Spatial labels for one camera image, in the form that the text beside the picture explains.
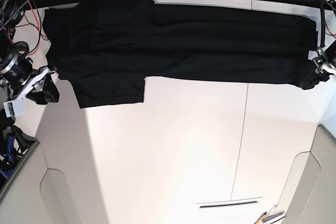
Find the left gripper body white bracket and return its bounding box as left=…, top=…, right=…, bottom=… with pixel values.
left=306, top=42, right=336, bottom=77

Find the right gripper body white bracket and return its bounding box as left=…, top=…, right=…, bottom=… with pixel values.
left=5, top=61, right=54, bottom=101

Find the black T-shirt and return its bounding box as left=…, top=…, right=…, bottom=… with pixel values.
left=43, top=0, right=318, bottom=108

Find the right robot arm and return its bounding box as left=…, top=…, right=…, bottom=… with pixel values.
left=1, top=0, right=59, bottom=105

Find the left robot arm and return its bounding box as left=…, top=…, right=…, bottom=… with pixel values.
left=300, top=0, right=335, bottom=90

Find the blue and black bag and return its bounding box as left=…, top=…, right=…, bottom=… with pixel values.
left=1, top=109, right=36, bottom=187

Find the grey pen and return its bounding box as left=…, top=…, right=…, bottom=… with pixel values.
left=261, top=211, right=285, bottom=223

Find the yellow pencil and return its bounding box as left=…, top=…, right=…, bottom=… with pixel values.
left=254, top=212, right=267, bottom=224

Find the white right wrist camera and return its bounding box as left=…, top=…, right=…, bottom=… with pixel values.
left=3, top=99, right=25, bottom=118

